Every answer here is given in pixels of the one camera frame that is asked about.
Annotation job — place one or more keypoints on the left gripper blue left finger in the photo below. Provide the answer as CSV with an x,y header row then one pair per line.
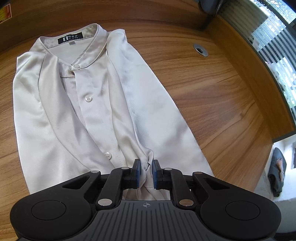
x,y
113,184

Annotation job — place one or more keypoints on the frosted glass partition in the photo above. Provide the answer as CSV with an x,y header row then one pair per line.
x,y
270,37

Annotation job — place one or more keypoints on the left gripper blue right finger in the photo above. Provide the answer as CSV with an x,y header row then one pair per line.
x,y
174,181

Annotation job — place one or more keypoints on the red yellow sticker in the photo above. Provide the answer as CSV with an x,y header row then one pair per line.
x,y
5,13

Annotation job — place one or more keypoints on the white satin shirt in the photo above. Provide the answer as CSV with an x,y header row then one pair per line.
x,y
86,100

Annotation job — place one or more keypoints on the metal desk cable grommet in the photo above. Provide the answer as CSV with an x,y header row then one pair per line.
x,y
201,50

